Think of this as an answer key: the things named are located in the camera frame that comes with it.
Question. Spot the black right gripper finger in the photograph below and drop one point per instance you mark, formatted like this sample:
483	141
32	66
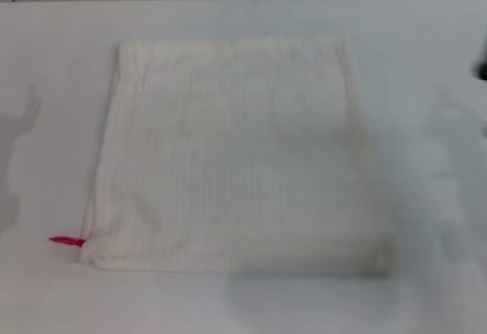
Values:
480	65

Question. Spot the white ribbed towel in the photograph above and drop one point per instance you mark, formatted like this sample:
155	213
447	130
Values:
236	155

